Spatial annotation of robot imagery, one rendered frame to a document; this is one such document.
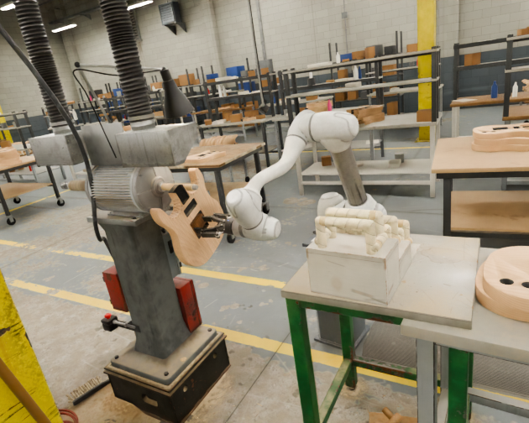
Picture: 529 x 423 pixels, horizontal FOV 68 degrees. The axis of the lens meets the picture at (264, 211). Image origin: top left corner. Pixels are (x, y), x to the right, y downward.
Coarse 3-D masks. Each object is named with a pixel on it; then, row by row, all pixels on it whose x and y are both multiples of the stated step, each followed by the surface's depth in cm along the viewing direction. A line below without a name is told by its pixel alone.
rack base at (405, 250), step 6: (402, 240) 146; (402, 246) 141; (408, 246) 142; (402, 252) 137; (408, 252) 142; (402, 258) 136; (408, 258) 143; (402, 264) 136; (408, 264) 144; (402, 270) 137; (402, 276) 138
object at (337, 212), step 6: (330, 210) 134; (336, 210) 133; (342, 210) 132; (348, 210) 131; (354, 210) 130; (360, 210) 129; (366, 210) 128; (372, 210) 127; (336, 216) 133; (342, 216) 132; (348, 216) 130; (354, 216) 129; (360, 216) 128; (366, 216) 127; (372, 216) 126; (378, 216) 125
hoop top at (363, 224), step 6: (318, 216) 129; (318, 222) 128; (324, 222) 127; (330, 222) 126; (336, 222) 124; (342, 222) 123; (348, 222) 122; (354, 222) 121; (360, 222) 120; (366, 222) 119; (372, 222) 119; (354, 228) 122; (360, 228) 121
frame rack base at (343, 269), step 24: (336, 240) 135; (360, 240) 133; (312, 264) 134; (336, 264) 129; (360, 264) 124; (384, 264) 119; (312, 288) 138; (336, 288) 132; (360, 288) 127; (384, 288) 122
